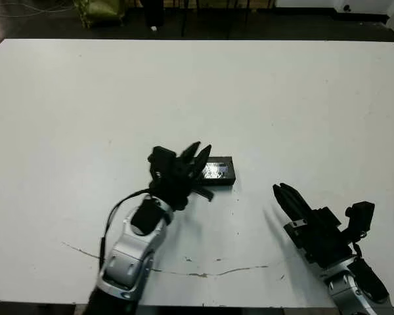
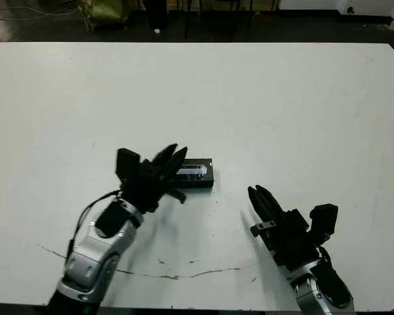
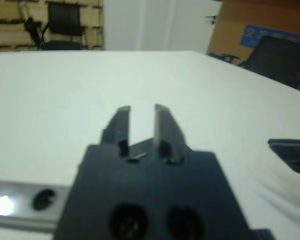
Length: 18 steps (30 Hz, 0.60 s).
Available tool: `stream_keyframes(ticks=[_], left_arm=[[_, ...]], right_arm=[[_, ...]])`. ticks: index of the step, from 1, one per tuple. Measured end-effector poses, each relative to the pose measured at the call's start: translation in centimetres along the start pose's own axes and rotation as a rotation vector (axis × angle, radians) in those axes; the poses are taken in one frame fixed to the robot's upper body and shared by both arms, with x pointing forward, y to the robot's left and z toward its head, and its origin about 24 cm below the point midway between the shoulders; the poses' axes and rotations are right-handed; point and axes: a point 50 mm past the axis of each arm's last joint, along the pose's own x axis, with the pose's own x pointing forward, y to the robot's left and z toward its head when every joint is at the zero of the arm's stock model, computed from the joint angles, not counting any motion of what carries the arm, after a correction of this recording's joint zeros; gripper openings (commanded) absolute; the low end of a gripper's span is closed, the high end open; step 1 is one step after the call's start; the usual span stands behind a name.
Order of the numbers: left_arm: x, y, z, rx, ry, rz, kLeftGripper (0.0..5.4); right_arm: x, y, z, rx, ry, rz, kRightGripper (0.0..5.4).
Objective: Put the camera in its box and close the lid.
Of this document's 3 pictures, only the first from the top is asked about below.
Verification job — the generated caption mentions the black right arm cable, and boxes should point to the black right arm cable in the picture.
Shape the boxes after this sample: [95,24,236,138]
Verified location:
[351,241,365,260]

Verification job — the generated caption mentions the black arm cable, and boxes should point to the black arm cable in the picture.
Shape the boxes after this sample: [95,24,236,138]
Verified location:
[98,188,152,272]
[351,241,365,260]

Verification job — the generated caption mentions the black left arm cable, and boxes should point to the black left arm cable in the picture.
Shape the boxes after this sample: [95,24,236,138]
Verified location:
[98,188,152,272]

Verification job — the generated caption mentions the olive green plastic bag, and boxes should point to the olive green plastic bag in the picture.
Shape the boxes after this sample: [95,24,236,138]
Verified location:
[72,0,126,30]

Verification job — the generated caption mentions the black box lid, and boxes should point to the black box lid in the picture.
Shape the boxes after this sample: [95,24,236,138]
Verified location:
[198,156,237,186]

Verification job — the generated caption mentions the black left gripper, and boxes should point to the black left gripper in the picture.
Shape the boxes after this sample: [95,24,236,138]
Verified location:
[147,141,215,211]

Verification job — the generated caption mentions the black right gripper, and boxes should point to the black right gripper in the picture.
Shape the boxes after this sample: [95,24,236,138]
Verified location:
[272,182,353,270]

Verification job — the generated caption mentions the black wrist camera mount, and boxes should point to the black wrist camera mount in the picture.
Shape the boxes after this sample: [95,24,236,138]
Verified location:
[147,146,178,180]
[344,201,376,242]

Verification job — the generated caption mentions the black upright post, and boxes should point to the black upright post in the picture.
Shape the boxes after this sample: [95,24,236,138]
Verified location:
[142,0,166,29]

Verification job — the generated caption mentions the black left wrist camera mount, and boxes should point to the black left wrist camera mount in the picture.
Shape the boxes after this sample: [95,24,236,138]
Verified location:
[147,146,178,180]

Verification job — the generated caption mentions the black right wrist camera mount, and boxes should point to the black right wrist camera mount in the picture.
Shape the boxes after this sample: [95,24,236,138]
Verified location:
[344,201,376,242]

